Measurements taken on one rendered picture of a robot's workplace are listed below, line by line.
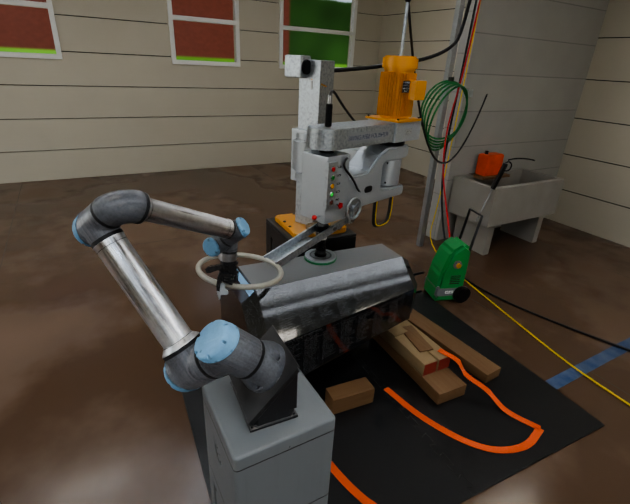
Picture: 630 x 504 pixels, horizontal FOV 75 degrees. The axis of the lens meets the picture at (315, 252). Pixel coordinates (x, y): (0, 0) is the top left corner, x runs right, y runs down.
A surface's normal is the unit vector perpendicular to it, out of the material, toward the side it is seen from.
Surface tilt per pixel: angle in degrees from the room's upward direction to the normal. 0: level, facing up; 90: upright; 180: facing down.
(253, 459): 90
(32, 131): 90
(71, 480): 0
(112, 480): 0
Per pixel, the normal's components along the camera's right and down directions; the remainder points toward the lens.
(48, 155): 0.49, 0.39
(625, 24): -0.87, 0.17
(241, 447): 0.05, -0.91
